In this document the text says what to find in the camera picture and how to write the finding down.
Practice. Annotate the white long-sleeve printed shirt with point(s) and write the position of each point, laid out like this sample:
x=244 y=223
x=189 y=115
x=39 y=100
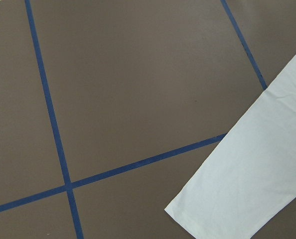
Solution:
x=251 y=174

